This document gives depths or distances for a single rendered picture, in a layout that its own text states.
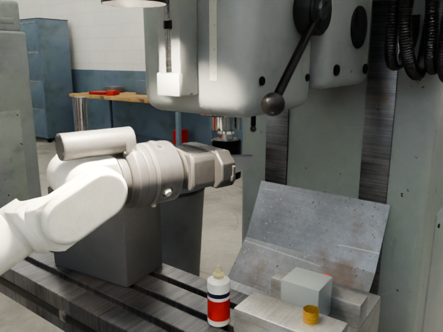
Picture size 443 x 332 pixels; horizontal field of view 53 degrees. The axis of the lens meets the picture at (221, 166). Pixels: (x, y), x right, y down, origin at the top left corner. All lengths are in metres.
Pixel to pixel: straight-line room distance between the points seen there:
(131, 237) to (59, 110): 7.15
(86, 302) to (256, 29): 0.62
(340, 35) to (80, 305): 0.68
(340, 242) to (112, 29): 6.70
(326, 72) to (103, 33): 6.99
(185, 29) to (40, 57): 7.30
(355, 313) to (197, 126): 5.67
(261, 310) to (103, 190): 0.29
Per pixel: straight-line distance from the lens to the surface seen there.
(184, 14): 0.59
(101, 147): 0.58
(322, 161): 1.04
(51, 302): 1.02
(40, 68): 7.87
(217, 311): 0.81
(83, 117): 1.00
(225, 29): 0.58
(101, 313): 0.90
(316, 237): 1.04
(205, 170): 0.63
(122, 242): 0.93
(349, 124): 1.00
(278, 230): 1.08
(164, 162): 0.60
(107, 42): 7.56
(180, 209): 2.60
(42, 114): 7.98
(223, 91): 0.59
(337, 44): 0.75
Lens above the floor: 1.39
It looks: 14 degrees down
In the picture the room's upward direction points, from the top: straight up
